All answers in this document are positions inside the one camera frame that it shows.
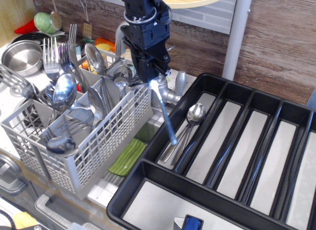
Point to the black blue robot gripper body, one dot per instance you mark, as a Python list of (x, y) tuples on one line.
[(147, 31)]

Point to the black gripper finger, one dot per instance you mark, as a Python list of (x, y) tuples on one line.
[(145, 68), (162, 68)]

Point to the small steel spoon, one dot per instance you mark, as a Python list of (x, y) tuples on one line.
[(154, 85)]

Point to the fork at back basket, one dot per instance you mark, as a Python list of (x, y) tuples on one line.
[(118, 49)]

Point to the tall spoon at back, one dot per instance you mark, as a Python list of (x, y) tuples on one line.
[(95, 58)]

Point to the top spoon in tray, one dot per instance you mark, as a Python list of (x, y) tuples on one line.
[(195, 115)]

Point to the spoon in tray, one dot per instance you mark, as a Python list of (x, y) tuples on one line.
[(195, 115), (183, 142)]

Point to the spoon in middle compartment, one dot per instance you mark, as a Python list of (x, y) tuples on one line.
[(96, 104)]

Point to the lower spoon in tray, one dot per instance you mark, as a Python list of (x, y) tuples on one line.
[(183, 142)]

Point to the large spoon bowl left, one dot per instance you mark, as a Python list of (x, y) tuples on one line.
[(65, 92)]

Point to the grey plastic cutlery basket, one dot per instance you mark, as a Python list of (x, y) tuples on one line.
[(96, 148)]

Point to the large spoon front corner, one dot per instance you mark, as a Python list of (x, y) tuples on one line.
[(61, 145)]

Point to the black cutlery tray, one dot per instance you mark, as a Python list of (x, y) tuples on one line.
[(250, 165)]

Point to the silver toy faucet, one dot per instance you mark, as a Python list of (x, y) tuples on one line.
[(169, 96)]

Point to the orange toy vegetable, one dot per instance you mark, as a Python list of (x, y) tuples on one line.
[(105, 45)]

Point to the tall thin fork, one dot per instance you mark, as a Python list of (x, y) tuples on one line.
[(73, 55)]

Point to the steel fork at left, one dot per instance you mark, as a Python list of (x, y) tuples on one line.
[(50, 56)]

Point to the green ribbed plate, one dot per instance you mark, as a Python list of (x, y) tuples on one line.
[(126, 160)]

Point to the green toy ball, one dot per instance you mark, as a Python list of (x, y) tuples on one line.
[(48, 22)]

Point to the red toy pepper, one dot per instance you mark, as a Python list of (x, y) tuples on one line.
[(27, 28)]

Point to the steel round pan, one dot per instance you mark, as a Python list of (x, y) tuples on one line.
[(24, 57)]

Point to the blue object at bottom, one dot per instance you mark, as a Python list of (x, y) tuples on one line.
[(192, 223)]

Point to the grey metal post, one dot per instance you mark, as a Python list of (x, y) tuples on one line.
[(241, 13)]

